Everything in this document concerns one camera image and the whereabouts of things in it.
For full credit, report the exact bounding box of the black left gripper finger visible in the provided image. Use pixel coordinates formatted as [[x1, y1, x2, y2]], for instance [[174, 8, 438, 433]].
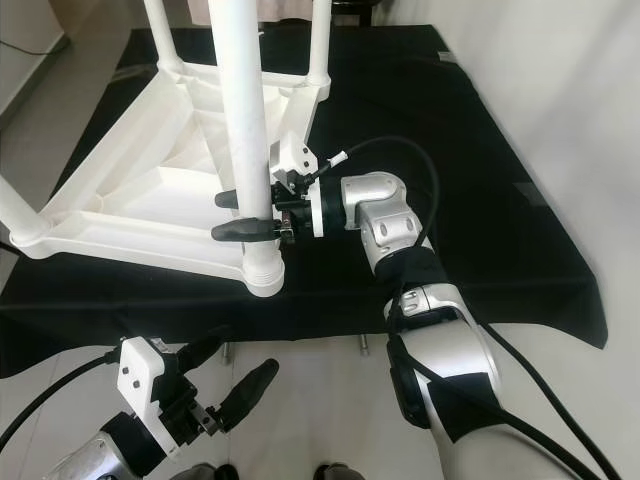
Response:
[[220, 360, 279, 432], [175, 326, 233, 367]]

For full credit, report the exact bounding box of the white plastic table top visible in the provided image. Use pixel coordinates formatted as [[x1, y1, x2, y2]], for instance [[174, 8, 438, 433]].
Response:
[[0, 65, 326, 298]]

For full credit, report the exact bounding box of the robot right leg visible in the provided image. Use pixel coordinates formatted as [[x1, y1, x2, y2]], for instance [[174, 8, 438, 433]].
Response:
[[315, 462, 366, 480]]

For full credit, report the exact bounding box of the black tablecloth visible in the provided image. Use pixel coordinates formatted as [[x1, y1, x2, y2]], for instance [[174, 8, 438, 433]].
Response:
[[0, 25, 609, 351]]

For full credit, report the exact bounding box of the checkered cloth covered table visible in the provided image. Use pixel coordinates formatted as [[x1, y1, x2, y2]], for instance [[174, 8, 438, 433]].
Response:
[[188, 0, 311, 29]]

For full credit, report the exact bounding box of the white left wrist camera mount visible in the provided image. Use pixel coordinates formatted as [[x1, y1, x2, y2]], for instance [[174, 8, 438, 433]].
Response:
[[118, 337, 186, 456]]

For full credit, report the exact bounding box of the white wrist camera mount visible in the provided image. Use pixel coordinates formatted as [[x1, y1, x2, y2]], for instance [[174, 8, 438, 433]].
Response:
[[268, 133, 326, 241], [118, 337, 186, 456]]

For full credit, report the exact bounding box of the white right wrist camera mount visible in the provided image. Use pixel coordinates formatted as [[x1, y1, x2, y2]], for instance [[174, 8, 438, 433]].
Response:
[[268, 133, 326, 241]]

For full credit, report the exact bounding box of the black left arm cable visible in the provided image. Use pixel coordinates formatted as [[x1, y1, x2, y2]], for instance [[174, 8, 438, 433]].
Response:
[[0, 345, 126, 451]]

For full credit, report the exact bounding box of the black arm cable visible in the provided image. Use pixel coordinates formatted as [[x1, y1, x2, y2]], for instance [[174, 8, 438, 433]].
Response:
[[0, 345, 126, 451], [310, 137, 441, 291]]

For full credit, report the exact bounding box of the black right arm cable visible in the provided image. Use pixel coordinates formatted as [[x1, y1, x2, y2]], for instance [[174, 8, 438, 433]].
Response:
[[310, 137, 441, 291]]

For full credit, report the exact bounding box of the black wall cable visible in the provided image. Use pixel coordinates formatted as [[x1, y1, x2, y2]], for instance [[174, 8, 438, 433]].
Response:
[[0, 35, 66, 56]]

